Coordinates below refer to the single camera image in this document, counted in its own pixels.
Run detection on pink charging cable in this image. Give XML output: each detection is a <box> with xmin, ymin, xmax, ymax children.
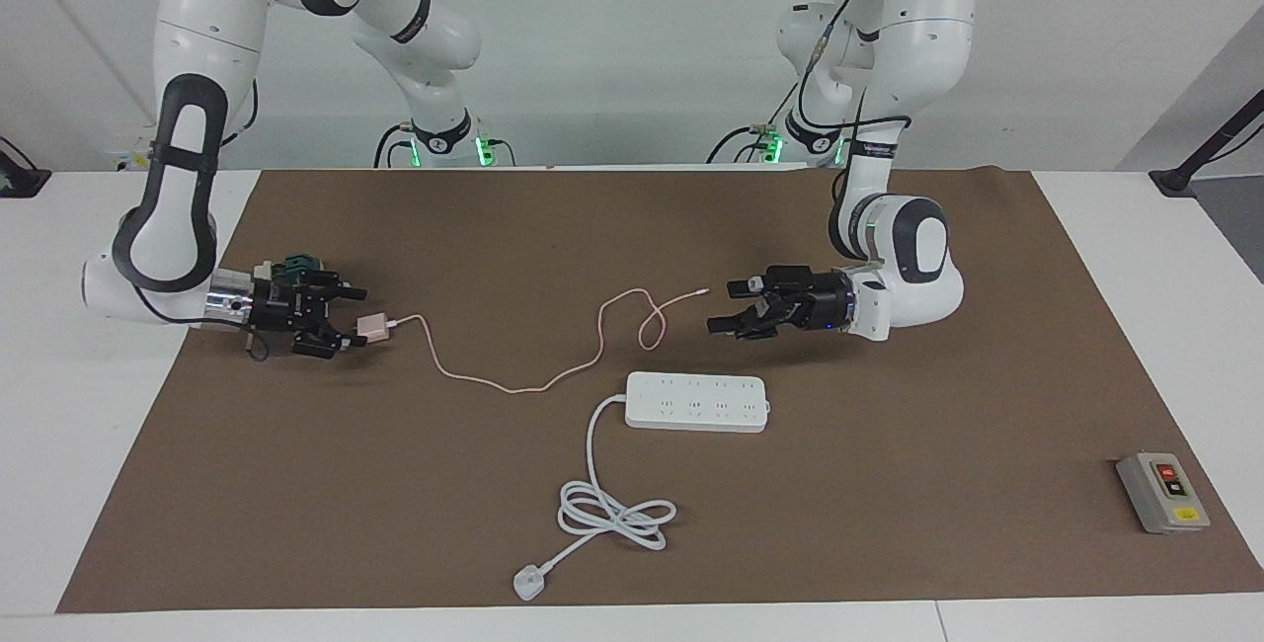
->
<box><xmin>390</xmin><ymin>288</ymin><xmax>710</xmax><ymax>394</ymax></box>

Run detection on white power strip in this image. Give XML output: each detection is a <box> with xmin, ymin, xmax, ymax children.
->
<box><xmin>625</xmin><ymin>371</ymin><xmax>771</xmax><ymax>434</ymax></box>

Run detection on brown table mat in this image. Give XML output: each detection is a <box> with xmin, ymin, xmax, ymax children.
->
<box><xmin>56</xmin><ymin>166</ymin><xmax>1264</xmax><ymax>613</ymax></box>

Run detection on black clamp object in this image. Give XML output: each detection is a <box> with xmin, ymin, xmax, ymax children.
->
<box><xmin>0</xmin><ymin>136</ymin><xmax>50</xmax><ymax>199</ymax></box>

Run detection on black stand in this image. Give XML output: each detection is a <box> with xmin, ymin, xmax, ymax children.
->
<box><xmin>1150</xmin><ymin>89</ymin><xmax>1264</xmax><ymax>195</ymax></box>

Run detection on green knife switch block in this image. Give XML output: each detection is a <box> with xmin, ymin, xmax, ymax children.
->
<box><xmin>255</xmin><ymin>252</ymin><xmax>323</xmax><ymax>283</ymax></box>

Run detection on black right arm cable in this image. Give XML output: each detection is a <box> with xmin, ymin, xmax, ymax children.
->
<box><xmin>133</xmin><ymin>281</ymin><xmax>273</xmax><ymax>362</ymax></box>

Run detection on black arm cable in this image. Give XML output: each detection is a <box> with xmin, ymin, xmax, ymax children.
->
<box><xmin>795</xmin><ymin>0</ymin><xmax>914</xmax><ymax>228</ymax></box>
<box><xmin>133</xmin><ymin>281</ymin><xmax>273</xmax><ymax>362</ymax></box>

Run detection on black base cable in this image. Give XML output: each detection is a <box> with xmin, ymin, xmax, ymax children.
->
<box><xmin>373</xmin><ymin>123</ymin><xmax>416</xmax><ymax>169</ymax></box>
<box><xmin>706</xmin><ymin>123</ymin><xmax>781</xmax><ymax>166</ymax></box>

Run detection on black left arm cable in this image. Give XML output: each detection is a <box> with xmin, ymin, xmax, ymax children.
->
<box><xmin>795</xmin><ymin>0</ymin><xmax>914</xmax><ymax>228</ymax></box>

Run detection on white power cord with plug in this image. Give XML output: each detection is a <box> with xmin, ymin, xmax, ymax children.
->
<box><xmin>513</xmin><ymin>393</ymin><xmax>678</xmax><ymax>603</ymax></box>

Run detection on grey on-off switch box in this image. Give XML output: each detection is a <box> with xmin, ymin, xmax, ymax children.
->
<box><xmin>1116</xmin><ymin>452</ymin><xmax>1212</xmax><ymax>535</ymax></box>

